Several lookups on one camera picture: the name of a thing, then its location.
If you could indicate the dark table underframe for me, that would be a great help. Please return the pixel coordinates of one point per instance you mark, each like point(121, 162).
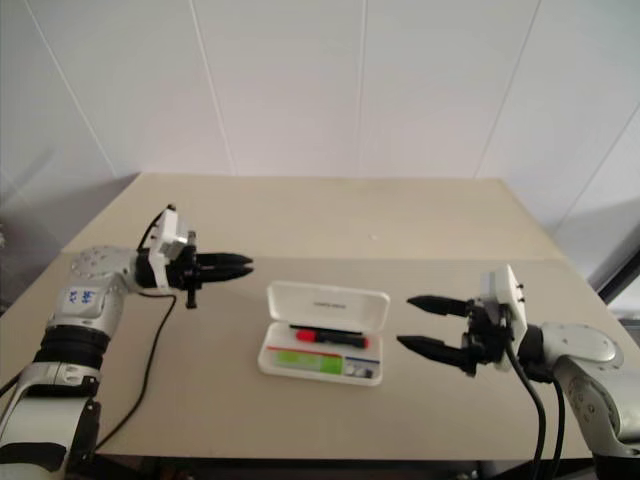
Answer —
point(300, 470)

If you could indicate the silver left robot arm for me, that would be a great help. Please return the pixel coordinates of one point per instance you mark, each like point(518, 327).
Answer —
point(90, 270)

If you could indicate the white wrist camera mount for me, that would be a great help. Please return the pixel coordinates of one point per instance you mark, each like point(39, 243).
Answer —
point(507, 285)
point(170, 230)

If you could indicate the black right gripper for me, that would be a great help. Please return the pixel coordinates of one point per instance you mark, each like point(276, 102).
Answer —
point(482, 340)

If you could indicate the black pen with red cap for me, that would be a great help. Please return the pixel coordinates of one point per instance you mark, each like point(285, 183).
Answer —
point(307, 335)

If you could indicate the dark window frame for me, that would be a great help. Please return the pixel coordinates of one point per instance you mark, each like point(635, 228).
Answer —
point(622, 277)

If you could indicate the green highlighter marker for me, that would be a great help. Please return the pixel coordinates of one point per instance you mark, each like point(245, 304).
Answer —
point(300, 361)

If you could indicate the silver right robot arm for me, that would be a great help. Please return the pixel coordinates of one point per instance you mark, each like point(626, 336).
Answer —
point(585, 345)

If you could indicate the small grey white eraser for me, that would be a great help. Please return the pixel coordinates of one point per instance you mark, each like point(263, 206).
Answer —
point(357, 371)

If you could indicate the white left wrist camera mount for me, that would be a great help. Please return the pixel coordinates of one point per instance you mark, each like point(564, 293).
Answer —
point(170, 230)

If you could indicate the white plastic pencil case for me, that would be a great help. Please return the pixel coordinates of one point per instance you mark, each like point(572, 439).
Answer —
point(325, 300)

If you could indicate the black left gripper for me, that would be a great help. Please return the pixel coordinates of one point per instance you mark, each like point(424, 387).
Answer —
point(182, 272)

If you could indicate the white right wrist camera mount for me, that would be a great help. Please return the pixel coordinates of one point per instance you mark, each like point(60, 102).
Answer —
point(507, 285)

